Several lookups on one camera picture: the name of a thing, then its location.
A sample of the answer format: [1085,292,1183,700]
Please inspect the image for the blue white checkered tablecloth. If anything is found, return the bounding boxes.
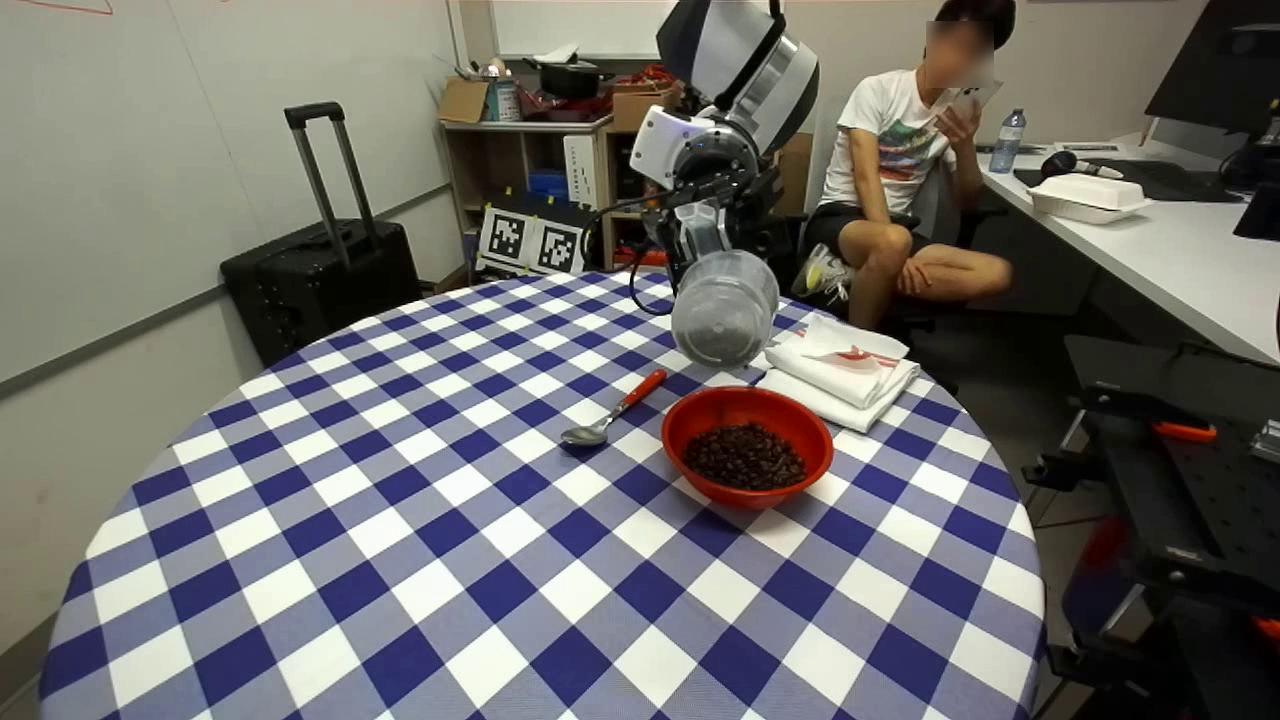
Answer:
[37,267,1052,720]

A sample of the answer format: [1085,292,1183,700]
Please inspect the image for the clear plastic measuring jug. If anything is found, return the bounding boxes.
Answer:
[667,250,785,372]

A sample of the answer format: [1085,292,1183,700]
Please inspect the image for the black robot stand breadboard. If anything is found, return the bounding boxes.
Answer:
[1036,332,1280,720]

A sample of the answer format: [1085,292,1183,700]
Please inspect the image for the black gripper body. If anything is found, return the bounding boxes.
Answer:
[667,195,734,288]

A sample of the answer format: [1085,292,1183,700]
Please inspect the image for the red plastic bowl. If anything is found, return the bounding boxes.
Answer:
[661,384,834,517]

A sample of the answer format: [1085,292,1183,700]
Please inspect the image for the white foam food container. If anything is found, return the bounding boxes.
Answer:
[1028,171,1152,227]

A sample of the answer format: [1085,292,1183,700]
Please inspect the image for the whiteboard with writing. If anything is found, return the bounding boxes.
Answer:
[0,0,459,391]

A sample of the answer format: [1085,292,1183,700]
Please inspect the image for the wooden shelf unit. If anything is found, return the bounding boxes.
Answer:
[435,58,815,275]

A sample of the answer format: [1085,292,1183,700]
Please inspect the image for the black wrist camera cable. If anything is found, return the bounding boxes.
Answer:
[625,195,682,321]

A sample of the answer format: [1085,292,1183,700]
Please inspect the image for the open cardboard box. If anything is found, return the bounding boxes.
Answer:
[604,80,676,136]
[435,72,497,131]

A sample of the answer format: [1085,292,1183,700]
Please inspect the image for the black white marker tag board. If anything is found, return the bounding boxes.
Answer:
[470,202,595,279]

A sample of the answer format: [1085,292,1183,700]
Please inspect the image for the black computer monitor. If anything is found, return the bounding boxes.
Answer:
[1139,0,1280,136]

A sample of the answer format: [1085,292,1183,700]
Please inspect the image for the dark beans in bowl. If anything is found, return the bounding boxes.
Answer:
[682,419,807,491]

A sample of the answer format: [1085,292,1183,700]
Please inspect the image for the folded white napkins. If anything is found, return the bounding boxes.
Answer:
[757,312,923,438]

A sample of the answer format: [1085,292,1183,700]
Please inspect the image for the clear water bottle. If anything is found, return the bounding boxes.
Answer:
[986,106,1031,178]

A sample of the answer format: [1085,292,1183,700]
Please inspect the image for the white desk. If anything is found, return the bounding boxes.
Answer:
[977,127,1280,372]

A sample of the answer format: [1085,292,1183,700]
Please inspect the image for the seated person in white shirt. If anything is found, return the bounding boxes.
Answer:
[796,0,1025,332]

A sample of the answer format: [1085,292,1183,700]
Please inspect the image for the black wheeled suitcase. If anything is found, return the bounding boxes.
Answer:
[216,102,429,370]

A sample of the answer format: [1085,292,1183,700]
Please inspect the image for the orange handled clamp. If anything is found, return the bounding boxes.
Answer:
[1152,415,1218,448]

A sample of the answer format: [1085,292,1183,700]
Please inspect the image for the metal spoon with red handle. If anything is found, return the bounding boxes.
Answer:
[556,363,671,458]

